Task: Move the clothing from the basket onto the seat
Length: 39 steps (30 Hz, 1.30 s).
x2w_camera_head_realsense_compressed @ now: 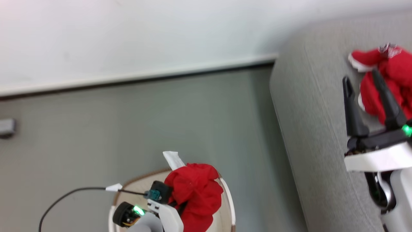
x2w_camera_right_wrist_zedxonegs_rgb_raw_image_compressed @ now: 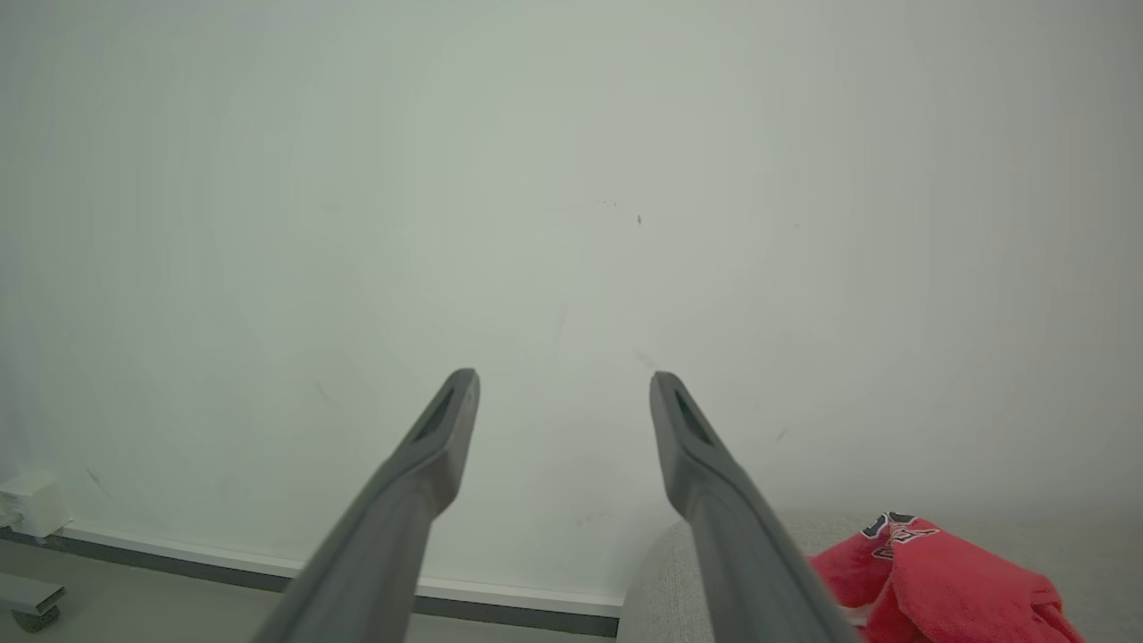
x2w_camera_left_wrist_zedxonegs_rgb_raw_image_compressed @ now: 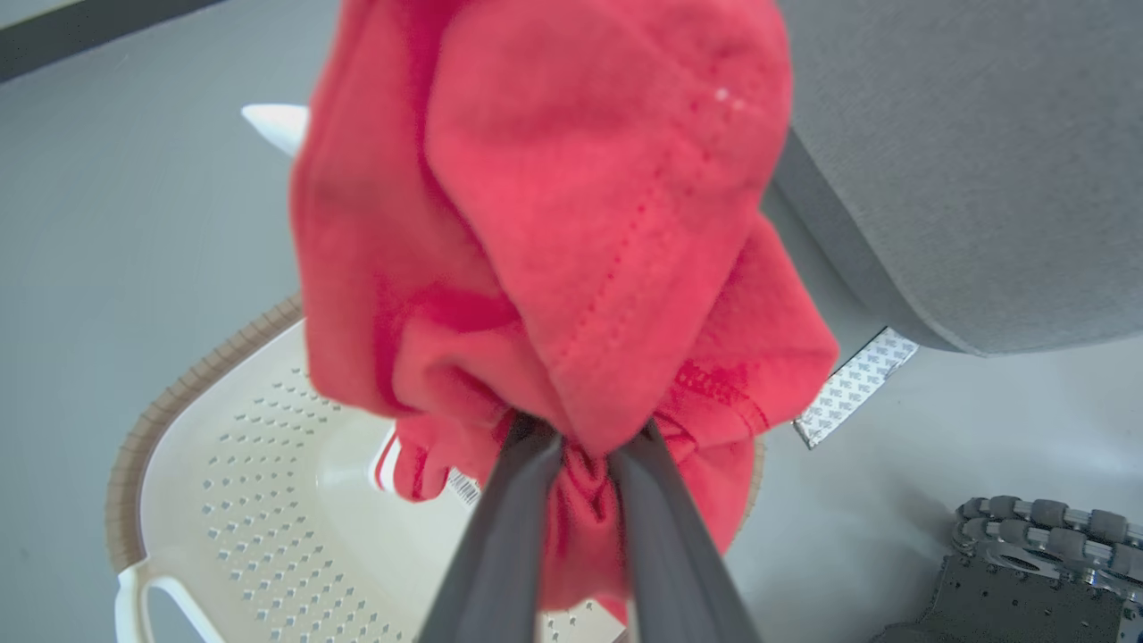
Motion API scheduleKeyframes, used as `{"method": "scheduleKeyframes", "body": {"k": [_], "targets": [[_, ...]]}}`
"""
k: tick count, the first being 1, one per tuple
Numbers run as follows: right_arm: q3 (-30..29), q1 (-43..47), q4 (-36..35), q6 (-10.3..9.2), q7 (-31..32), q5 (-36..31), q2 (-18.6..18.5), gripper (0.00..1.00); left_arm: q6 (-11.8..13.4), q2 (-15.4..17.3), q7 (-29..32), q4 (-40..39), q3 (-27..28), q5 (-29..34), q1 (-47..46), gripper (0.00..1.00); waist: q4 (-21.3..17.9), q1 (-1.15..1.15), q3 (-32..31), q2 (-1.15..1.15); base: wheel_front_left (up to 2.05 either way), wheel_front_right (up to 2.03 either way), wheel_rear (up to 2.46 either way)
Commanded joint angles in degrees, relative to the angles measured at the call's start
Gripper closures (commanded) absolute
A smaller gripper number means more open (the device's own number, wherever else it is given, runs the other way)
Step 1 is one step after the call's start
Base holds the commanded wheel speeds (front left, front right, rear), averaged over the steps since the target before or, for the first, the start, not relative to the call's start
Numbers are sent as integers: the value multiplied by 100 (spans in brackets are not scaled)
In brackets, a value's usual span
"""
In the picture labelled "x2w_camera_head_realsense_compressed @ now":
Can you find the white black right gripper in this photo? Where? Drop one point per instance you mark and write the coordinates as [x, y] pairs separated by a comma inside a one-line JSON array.
[[379, 151]]

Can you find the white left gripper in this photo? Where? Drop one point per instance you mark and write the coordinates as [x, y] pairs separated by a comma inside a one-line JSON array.
[[161, 216]]

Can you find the red garment with white trim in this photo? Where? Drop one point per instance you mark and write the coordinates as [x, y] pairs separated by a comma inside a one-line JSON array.
[[196, 196], [391, 80]]

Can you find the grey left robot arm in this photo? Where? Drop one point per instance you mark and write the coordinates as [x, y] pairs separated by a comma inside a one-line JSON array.
[[146, 225]]

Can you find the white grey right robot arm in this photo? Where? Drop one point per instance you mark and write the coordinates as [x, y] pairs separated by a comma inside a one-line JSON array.
[[397, 199]]

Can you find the grey fabric sofa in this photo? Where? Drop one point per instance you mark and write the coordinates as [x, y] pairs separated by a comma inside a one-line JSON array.
[[318, 129]]

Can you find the beige perforated laundry basket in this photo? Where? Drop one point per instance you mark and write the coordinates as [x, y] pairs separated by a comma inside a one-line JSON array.
[[222, 206]]

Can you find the white and black baseboard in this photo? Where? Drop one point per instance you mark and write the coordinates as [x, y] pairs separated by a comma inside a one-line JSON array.
[[138, 77]]

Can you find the grey metal furniture leg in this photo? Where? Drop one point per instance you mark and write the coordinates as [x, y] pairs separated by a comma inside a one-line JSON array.
[[7, 127]]

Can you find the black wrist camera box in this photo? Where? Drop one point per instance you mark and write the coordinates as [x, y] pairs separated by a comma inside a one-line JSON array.
[[161, 190]]

